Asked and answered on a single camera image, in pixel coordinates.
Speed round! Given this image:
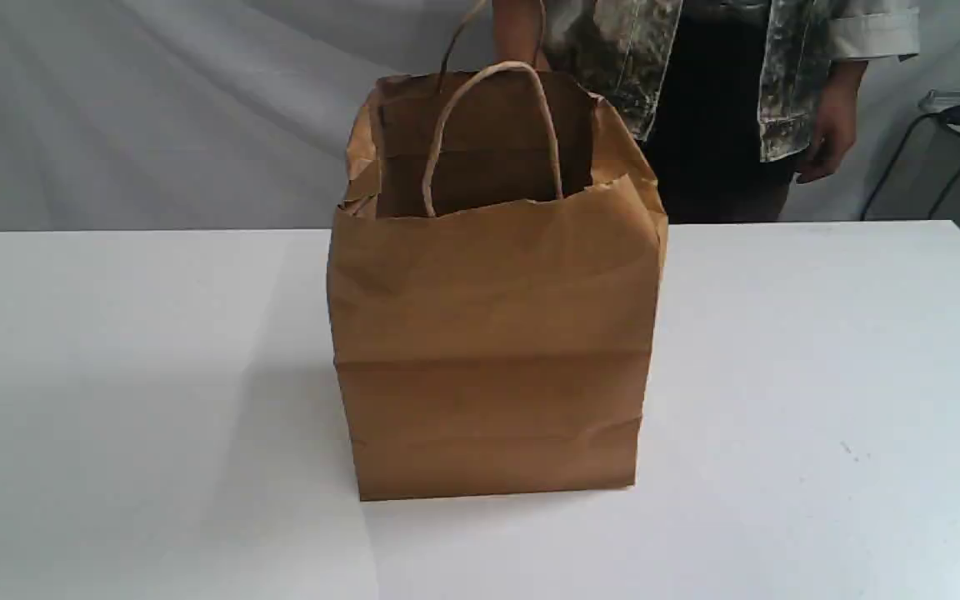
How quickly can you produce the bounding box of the person's left hand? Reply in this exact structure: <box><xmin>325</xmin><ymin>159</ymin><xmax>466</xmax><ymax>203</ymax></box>
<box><xmin>796</xmin><ymin>84</ymin><xmax>858</xmax><ymax>185</ymax></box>

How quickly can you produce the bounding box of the brown paper bag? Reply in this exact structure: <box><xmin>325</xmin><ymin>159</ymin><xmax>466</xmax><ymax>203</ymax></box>
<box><xmin>327</xmin><ymin>1</ymin><xmax>669</xmax><ymax>502</ymax></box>

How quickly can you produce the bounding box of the person in camouflage shirt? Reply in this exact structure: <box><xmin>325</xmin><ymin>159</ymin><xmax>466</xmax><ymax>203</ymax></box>
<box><xmin>492</xmin><ymin>1</ymin><xmax>921</xmax><ymax>224</ymax></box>

